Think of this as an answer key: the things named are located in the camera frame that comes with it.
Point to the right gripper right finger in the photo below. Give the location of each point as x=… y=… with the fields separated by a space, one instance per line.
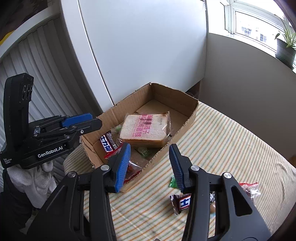
x=236 y=216

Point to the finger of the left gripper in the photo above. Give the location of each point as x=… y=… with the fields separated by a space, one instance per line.
x=58 y=128
x=76 y=119

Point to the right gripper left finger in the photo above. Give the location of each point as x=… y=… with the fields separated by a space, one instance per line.
x=78 y=209

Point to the bagged sliced bread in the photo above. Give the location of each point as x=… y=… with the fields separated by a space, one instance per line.
x=151 y=130

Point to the bagged dark pastry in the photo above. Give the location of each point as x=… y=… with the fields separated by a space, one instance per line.
x=252 y=189
x=120 y=161

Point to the green candy packet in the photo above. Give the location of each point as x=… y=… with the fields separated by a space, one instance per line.
x=143 y=151

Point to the white gloved left hand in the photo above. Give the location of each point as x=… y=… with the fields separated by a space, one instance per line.
x=37 y=183

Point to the brown wrapped egg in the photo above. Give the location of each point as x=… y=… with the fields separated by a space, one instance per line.
x=212 y=208

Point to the green flat snack packet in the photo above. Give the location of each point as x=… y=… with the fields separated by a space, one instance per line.
x=173 y=183

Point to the striped yellow tablecloth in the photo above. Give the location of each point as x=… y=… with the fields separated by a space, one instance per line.
x=217 y=144

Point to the brown cardboard box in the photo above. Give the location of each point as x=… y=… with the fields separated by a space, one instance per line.
x=151 y=98

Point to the white refrigerator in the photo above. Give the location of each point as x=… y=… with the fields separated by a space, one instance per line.
x=122 y=45

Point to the dark plant pot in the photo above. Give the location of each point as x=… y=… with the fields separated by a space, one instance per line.
x=285 y=54

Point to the green spider plant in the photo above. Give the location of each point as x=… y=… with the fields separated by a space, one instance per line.
x=288 y=34

